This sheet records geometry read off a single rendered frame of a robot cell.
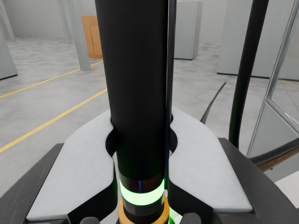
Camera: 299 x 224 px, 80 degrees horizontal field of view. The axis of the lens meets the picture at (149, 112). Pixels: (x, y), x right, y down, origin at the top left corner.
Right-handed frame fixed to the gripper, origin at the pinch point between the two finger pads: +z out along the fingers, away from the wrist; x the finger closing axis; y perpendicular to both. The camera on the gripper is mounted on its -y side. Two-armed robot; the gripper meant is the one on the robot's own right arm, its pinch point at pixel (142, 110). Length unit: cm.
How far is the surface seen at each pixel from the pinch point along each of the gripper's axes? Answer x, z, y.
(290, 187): 33.4, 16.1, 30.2
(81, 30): -187, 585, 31
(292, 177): 34.8, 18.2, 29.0
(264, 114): 90, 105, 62
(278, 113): 88, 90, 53
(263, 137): 89, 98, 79
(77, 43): -204, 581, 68
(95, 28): -191, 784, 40
